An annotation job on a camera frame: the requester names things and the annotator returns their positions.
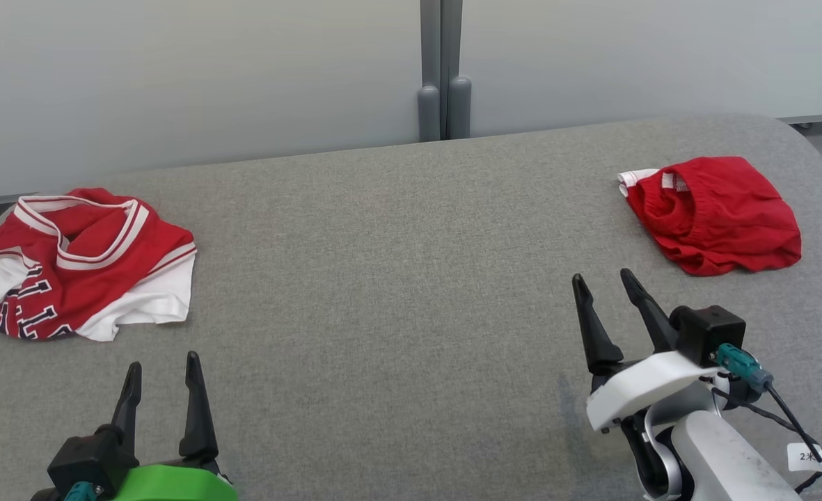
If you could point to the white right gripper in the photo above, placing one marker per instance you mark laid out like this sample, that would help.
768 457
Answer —
640 390

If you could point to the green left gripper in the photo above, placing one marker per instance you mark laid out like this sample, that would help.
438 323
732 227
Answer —
174 483

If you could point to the red shorts with white stripe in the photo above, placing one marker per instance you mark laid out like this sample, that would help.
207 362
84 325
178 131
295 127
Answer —
724 216

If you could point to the red and white jersey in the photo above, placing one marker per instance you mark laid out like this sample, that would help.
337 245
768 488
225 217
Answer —
97 257

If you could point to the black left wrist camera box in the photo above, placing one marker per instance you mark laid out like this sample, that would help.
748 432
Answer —
90 463

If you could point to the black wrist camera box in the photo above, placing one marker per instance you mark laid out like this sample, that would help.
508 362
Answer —
710 334
90 463

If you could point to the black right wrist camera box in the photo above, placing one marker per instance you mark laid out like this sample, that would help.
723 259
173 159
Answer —
710 334

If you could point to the grey double partition post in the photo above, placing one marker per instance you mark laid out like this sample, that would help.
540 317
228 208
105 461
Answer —
444 83

